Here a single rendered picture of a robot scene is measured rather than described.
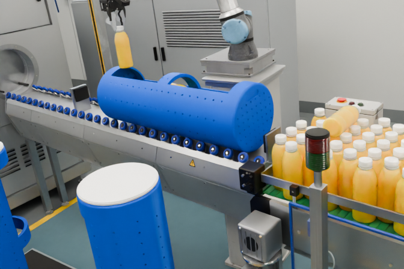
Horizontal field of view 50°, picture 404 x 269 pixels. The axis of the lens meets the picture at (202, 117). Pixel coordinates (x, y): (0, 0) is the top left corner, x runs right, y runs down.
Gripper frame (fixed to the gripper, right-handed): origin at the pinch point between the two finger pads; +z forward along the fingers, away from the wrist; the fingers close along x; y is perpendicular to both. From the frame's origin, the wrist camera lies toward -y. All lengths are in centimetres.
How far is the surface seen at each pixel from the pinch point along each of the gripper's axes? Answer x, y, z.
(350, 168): 15, -122, 38
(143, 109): 13.7, -25.1, 33.9
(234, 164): 11, -73, 51
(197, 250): -23, -8, 144
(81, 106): 1, 49, 48
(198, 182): 12, -52, 65
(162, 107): 13, -37, 31
